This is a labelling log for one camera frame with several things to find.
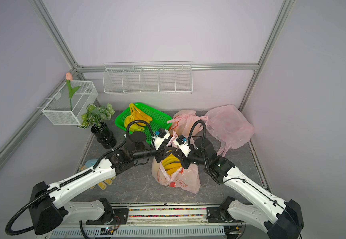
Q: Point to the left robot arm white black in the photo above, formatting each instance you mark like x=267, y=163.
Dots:
x=51, y=205

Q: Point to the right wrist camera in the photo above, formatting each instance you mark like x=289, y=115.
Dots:
x=182, y=143

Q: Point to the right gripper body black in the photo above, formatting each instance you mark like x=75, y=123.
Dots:
x=186, y=161

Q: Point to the green potted plant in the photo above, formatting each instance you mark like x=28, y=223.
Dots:
x=95, y=116

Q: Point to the printed pink plastic bag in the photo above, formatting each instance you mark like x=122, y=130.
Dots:
x=182, y=122
x=186, y=179

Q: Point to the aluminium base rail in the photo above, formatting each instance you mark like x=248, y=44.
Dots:
x=153, y=221

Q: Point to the yellow banana bunch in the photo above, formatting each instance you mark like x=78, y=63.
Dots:
x=171, y=164
x=136, y=114

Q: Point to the yellow banana bunch in basket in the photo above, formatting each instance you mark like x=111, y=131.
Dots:
x=136, y=114

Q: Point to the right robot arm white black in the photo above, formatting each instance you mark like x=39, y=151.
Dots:
x=279, y=218

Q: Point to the green plastic basket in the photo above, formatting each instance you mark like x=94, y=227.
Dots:
x=159, y=119

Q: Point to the white wire shelf back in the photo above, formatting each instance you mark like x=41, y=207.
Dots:
x=148, y=77

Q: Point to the pink artificial tulip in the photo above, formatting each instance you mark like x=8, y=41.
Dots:
x=71, y=90

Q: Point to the plain pink plastic bag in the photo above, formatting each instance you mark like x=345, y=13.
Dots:
x=228, y=125

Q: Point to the yellow white work glove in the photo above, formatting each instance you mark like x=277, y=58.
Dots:
x=104, y=184

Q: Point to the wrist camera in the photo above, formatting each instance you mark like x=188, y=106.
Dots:
x=182, y=143
x=160, y=136

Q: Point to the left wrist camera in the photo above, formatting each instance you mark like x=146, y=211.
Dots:
x=160, y=136

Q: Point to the white wire basket left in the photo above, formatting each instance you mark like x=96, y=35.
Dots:
x=57, y=109

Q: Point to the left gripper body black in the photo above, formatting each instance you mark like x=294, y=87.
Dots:
x=158, y=152

